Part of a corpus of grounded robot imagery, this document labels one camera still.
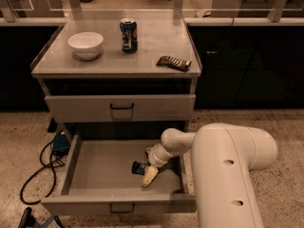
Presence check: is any black cable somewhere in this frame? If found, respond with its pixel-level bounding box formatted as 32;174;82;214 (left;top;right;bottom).
19;140;67;205

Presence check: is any grey drawer cabinet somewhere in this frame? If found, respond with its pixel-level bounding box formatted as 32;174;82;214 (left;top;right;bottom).
32;18;201;139

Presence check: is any glass barrier panel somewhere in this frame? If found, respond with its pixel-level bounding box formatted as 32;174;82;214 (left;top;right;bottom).
0;0;304;23

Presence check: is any open middle grey drawer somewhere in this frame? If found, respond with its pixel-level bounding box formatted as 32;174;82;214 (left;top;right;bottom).
42;135;196;216

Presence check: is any blue power box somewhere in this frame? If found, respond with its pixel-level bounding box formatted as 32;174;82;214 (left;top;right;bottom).
52;133;70;155

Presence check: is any brown snack bar wrapper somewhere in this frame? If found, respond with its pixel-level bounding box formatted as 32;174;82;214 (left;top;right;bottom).
157;56;191;72

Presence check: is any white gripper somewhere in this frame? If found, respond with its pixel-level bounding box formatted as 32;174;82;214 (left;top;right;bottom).
142;143;177;188

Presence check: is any white bowl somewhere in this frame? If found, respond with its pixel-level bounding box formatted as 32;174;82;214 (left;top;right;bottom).
67;32;104;61

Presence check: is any dark counter cabinet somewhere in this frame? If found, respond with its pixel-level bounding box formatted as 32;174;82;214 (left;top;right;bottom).
0;26;304;110

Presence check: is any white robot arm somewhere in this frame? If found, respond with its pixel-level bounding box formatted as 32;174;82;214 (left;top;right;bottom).
142;123;278;228

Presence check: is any closed top grey drawer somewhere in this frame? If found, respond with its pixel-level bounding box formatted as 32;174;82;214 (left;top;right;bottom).
46;94;196;123

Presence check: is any blue soda can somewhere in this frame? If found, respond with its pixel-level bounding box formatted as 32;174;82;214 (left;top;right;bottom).
120;18;138;53

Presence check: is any blue rxbar blueberry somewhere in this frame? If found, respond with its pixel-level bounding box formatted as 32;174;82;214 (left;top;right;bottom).
131;161;149;176

